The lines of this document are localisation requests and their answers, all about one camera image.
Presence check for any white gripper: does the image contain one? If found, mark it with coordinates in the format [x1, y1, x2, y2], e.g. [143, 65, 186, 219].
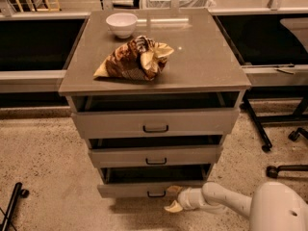
[164, 185, 203, 213]

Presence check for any grey bottom drawer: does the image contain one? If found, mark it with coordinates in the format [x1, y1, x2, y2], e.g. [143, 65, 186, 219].
[97, 164, 213, 198]

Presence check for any grey drawer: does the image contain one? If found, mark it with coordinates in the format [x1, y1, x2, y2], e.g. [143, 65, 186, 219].
[89, 135, 222, 167]
[97, 164, 213, 198]
[69, 91, 240, 139]

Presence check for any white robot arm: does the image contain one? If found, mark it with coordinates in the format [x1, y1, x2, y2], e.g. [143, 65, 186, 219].
[165, 182, 308, 231]

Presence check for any grey middle drawer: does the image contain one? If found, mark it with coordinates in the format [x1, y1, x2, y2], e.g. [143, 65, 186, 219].
[89, 135, 222, 167]

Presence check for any grey drawer cabinet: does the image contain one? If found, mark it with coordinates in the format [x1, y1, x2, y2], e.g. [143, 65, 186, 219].
[58, 8, 252, 207]

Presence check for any grey top drawer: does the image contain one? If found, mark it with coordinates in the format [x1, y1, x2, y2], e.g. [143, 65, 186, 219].
[69, 91, 240, 139]

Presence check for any black caster leg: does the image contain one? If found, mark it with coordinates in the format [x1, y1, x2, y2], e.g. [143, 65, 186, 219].
[266, 165, 308, 179]

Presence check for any brown crumpled snack bag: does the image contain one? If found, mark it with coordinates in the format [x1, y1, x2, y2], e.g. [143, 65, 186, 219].
[93, 36, 174, 81]

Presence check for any black wheeled stand base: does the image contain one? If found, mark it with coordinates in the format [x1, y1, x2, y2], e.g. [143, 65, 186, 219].
[241, 90, 308, 153]

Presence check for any black stand leg left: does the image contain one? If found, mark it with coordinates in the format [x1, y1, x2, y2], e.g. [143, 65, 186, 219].
[0, 182, 30, 231]

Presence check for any white bowl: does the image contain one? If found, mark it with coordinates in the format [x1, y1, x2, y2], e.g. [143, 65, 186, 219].
[106, 13, 138, 39]

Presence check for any wire basket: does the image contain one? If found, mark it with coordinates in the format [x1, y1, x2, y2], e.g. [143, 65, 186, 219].
[140, 0, 216, 10]

